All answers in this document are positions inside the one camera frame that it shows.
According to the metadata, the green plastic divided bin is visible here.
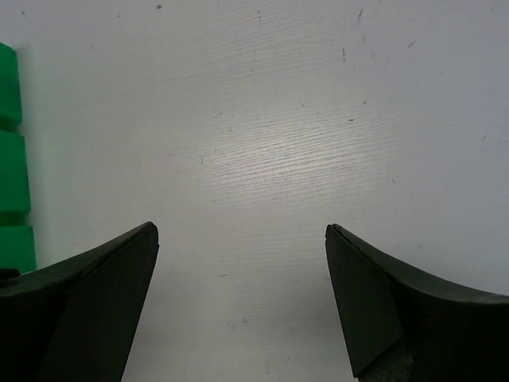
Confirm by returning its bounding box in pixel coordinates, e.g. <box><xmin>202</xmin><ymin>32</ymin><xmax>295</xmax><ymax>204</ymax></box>
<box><xmin>1</xmin><ymin>44</ymin><xmax>37</xmax><ymax>274</ymax></box>

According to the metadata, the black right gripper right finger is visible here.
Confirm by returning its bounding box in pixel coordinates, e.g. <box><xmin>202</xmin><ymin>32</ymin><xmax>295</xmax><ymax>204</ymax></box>
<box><xmin>325</xmin><ymin>224</ymin><xmax>508</xmax><ymax>381</ymax></box>

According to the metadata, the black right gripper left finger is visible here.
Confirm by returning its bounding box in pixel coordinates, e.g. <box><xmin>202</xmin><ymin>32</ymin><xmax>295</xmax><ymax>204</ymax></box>
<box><xmin>1</xmin><ymin>222</ymin><xmax>159</xmax><ymax>381</ymax></box>

